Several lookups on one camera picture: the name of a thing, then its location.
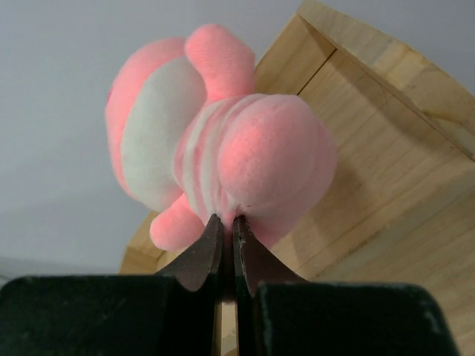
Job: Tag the pink plush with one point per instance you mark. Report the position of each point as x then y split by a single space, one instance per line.
190 138

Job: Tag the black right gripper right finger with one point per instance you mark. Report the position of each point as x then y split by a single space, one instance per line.
254 264

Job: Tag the wooden two-tier shelf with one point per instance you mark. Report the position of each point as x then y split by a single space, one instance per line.
388 251

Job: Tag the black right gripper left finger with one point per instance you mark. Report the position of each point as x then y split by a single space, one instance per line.
191 306

